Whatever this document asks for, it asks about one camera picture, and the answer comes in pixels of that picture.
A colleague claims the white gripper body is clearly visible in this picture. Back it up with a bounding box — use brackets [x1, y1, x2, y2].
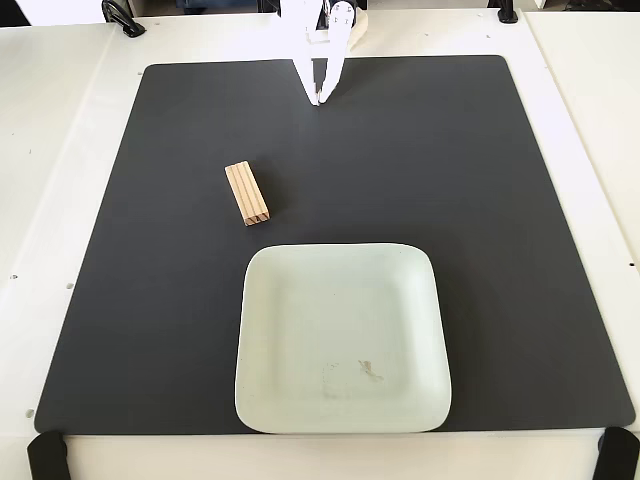
[278, 0, 324, 36]

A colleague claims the black table clamp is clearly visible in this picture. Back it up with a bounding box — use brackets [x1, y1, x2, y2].
[492, 0, 521, 24]
[101, 0, 147, 39]
[26, 430, 72, 480]
[596, 427, 640, 480]

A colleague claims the pale green square plate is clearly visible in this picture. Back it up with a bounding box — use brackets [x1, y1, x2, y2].
[233, 242, 454, 435]

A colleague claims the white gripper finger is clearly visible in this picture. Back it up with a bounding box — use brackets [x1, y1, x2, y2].
[317, 1, 355, 105]
[286, 34, 329, 106]

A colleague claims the grooved wooden block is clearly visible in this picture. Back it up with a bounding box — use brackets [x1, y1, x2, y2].
[224, 159, 272, 227]

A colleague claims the dark blue background object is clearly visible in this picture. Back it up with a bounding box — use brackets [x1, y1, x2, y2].
[182, 0, 274, 15]

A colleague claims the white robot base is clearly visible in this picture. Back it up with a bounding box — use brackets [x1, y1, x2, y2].
[349, 12, 371, 51]

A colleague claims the black rubber mat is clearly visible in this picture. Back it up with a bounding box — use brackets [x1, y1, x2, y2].
[33, 54, 637, 436]

